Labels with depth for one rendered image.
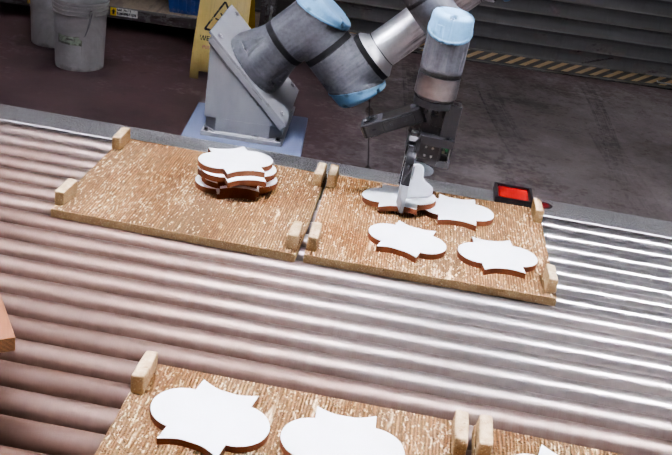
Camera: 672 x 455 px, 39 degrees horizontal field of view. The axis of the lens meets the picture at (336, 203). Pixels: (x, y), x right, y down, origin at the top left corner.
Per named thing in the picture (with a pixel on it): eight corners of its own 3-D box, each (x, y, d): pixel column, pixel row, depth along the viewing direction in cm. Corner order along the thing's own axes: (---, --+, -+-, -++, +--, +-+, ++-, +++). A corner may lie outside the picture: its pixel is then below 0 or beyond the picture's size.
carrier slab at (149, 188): (122, 144, 187) (123, 136, 186) (326, 181, 184) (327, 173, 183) (50, 217, 155) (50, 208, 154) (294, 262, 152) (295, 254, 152)
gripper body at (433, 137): (446, 173, 167) (463, 109, 162) (399, 163, 167) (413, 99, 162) (446, 158, 174) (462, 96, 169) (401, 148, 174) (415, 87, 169)
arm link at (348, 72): (307, 56, 216) (509, -92, 202) (345, 108, 219) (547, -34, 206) (302, 67, 204) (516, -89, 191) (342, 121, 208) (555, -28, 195)
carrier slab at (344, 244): (328, 180, 184) (329, 173, 184) (537, 216, 183) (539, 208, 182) (302, 262, 153) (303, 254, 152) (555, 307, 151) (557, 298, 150)
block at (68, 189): (67, 191, 161) (67, 176, 160) (78, 193, 161) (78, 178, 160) (53, 205, 155) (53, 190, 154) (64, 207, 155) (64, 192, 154)
